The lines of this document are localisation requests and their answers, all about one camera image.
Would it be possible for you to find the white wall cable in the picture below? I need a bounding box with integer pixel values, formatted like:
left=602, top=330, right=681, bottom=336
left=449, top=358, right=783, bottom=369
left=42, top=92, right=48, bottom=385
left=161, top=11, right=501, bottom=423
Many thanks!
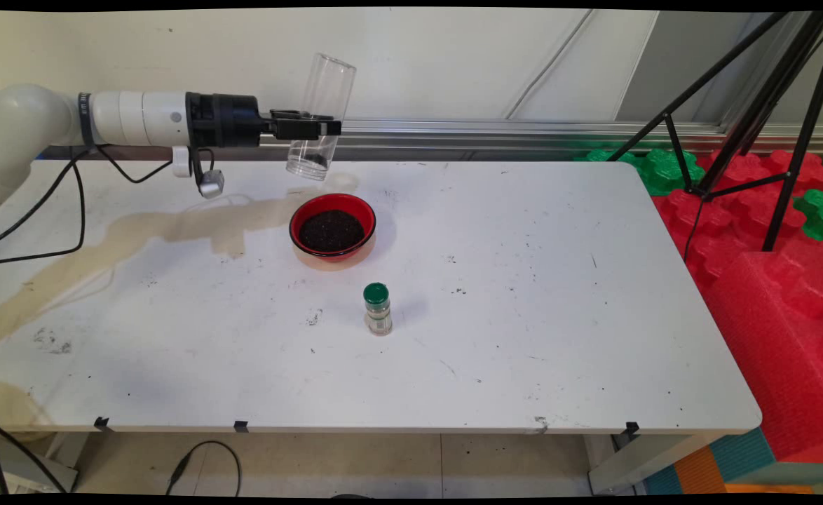
left=503, top=10, right=598, bottom=120

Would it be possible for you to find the thin black tripod cable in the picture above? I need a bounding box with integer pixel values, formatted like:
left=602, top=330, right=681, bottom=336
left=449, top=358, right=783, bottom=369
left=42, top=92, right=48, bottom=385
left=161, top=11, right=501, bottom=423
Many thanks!
left=683, top=196, right=707, bottom=264

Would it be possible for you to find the small green foam piece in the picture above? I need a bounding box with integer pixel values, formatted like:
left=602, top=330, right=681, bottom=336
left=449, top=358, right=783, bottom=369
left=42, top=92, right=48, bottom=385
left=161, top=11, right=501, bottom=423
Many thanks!
left=794, top=188, right=823, bottom=243

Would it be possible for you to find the big red foam block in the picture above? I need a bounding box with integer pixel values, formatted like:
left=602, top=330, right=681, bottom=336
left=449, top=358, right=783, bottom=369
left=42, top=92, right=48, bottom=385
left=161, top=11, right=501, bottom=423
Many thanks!
left=702, top=238, right=823, bottom=464

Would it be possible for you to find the clear plastic jar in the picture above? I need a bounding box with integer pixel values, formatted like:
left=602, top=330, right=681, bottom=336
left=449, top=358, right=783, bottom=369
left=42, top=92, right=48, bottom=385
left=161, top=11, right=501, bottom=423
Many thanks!
left=285, top=53, right=358, bottom=182

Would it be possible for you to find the black grain pile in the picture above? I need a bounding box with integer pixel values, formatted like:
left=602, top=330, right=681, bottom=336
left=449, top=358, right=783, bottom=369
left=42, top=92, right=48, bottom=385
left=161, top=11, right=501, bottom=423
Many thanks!
left=299, top=209, right=366, bottom=254

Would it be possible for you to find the black floor cable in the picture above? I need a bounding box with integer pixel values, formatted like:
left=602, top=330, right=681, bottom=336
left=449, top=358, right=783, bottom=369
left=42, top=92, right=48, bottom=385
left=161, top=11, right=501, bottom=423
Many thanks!
left=166, top=440, right=242, bottom=496

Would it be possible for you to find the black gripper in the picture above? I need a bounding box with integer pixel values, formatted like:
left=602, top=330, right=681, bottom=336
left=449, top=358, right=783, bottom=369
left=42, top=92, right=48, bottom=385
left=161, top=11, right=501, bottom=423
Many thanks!
left=186, top=91, right=343, bottom=149

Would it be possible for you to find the teal and orange foam mat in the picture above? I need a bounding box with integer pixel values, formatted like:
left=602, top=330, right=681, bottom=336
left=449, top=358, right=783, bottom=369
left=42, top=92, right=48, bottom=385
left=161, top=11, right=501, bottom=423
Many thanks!
left=643, top=428, right=823, bottom=495

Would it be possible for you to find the large green foam piece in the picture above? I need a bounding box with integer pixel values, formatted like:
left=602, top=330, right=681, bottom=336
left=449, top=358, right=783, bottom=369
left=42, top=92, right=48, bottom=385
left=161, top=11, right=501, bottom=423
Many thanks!
left=573, top=147, right=705, bottom=197

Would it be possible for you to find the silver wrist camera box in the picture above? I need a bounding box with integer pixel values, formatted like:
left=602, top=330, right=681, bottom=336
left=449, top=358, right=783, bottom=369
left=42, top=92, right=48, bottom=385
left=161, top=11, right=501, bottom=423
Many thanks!
left=172, top=145, right=226, bottom=200

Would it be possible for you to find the red bowl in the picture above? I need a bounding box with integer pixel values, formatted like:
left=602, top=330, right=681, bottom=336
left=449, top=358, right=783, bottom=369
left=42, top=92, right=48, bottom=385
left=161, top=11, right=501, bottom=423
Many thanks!
left=290, top=193, right=377, bottom=264

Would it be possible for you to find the aluminium rail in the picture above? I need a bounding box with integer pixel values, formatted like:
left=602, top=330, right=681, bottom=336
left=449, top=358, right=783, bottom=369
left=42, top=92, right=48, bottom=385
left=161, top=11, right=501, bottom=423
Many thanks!
left=0, top=114, right=823, bottom=156

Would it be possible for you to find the red foam puzzle mat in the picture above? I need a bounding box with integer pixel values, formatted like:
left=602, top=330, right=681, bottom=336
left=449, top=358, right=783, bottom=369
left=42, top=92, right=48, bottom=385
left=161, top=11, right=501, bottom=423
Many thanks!
left=653, top=149, right=823, bottom=281

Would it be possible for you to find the green lid spice jar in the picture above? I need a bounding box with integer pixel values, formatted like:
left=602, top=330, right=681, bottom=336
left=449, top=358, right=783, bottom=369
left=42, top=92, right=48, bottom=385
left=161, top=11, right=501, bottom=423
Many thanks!
left=363, top=283, right=394, bottom=337

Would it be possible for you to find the black tripod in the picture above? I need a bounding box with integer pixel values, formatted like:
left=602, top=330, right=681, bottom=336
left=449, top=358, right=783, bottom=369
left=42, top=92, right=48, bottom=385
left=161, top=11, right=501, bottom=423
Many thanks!
left=604, top=11, right=823, bottom=253

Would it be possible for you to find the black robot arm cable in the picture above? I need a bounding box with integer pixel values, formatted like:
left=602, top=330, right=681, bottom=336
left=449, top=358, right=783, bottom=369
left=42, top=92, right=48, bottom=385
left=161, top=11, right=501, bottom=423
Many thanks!
left=0, top=144, right=205, bottom=266

